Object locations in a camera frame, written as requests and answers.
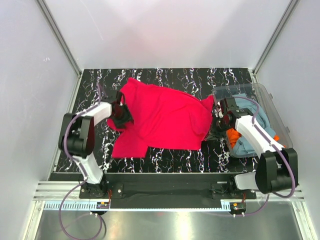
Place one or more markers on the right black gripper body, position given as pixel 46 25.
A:
pixel 219 124

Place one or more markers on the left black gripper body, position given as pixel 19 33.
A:
pixel 123 117

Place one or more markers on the pink red t shirt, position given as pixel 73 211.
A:
pixel 163 118

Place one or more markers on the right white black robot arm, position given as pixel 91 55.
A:
pixel 277 169

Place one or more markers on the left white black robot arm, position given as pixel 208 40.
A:
pixel 77 137

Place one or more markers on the orange t shirt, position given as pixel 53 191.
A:
pixel 239 143

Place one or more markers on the grey blue t shirt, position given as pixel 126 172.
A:
pixel 261 117

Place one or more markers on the black marble pattern mat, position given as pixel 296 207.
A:
pixel 213 156

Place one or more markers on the clear plastic bin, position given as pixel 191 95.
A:
pixel 268 116

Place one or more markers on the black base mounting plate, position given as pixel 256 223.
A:
pixel 170 203

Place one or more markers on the right orange connector block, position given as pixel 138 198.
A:
pixel 237 206

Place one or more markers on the orange connector block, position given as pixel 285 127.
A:
pixel 103 205
pixel 237 206

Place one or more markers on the left orange connector block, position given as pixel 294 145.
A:
pixel 103 205

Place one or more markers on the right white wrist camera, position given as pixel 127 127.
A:
pixel 219 110

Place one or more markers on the aluminium rail crossbar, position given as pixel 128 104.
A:
pixel 50 191

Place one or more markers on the left aluminium frame post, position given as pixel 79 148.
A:
pixel 46 12

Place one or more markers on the aluminium frame post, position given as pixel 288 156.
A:
pixel 275 35
pixel 46 12

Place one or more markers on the right aluminium frame post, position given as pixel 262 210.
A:
pixel 275 35

